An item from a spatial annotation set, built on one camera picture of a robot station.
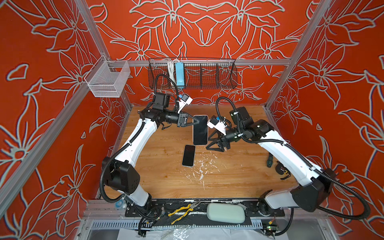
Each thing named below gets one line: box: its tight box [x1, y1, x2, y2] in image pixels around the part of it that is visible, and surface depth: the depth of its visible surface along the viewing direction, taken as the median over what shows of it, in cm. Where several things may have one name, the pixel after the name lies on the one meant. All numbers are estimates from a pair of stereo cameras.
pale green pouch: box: [206, 202, 246, 224], surface depth 70 cm
